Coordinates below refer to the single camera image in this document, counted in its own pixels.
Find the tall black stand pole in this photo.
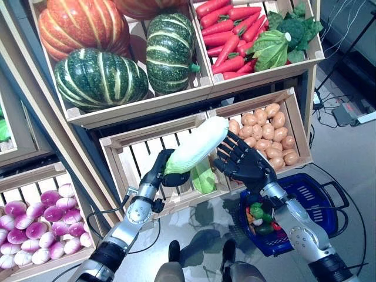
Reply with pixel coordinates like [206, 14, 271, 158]
[315, 17, 376, 92]

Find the light green round toy vegetable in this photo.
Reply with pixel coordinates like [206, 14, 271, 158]
[250, 202, 264, 218]

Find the blue plastic shopping basket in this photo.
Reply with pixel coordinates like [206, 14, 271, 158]
[239, 172, 350, 257]

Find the green broccoli with leaves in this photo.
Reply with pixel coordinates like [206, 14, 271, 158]
[267, 2, 324, 64]

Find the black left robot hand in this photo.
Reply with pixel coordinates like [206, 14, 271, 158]
[139, 149, 191, 189]

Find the long napa cabbage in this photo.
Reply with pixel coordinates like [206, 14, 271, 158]
[190, 158, 217, 194]
[163, 116, 230, 179]

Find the orange striped pumpkin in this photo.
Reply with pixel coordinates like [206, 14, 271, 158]
[113, 0, 189, 20]
[37, 0, 132, 62]

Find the red plastic carrot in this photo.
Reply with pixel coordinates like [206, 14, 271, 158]
[201, 19, 235, 37]
[242, 14, 267, 43]
[219, 34, 241, 62]
[228, 6, 262, 21]
[211, 55, 246, 75]
[195, 0, 233, 19]

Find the black right robot foot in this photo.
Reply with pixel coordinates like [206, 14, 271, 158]
[220, 239, 237, 273]

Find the silver right robot leg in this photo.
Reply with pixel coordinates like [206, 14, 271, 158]
[230, 261, 267, 282]

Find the black left robot foot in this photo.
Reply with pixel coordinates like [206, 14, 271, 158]
[168, 240, 182, 264]

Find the green striped pumpkin with stem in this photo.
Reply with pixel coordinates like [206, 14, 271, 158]
[146, 12, 201, 95]

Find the wooden display shelf frame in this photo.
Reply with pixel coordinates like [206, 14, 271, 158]
[0, 0, 327, 224]

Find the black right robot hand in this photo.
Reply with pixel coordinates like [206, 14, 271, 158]
[213, 130, 278, 196]

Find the green leafy cabbage head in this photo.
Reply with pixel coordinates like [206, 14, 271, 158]
[246, 29, 292, 72]

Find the thick black floor cable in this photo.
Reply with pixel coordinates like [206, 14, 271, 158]
[302, 163, 368, 274]

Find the grey power strip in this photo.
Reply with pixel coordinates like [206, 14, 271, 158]
[331, 101, 361, 127]

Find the wooden slatted crate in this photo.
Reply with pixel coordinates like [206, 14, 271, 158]
[28, 0, 214, 130]
[99, 111, 233, 220]
[0, 96, 53, 165]
[207, 88, 313, 192]
[0, 161, 98, 282]
[189, 0, 325, 92]

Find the dark green toy cucumber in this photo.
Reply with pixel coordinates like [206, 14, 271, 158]
[256, 223, 275, 235]

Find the black robot foot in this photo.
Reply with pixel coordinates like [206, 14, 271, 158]
[168, 240, 182, 264]
[220, 239, 237, 273]

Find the purple white turnip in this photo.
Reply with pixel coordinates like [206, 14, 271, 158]
[55, 197, 78, 212]
[63, 237, 82, 255]
[63, 209, 82, 226]
[58, 183, 76, 198]
[40, 190, 62, 208]
[79, 231, 93, 248]
[43, 205, 65, 223]

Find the silver left robot leg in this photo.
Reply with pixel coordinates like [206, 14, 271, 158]
[154, 260, 184, 282]

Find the bright green vegetable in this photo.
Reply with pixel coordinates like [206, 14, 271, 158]
[0, 119, 12, 142]

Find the silver robot leg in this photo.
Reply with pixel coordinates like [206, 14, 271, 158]
[154, 260, 184, 282]
[230, 261, 267, 282]

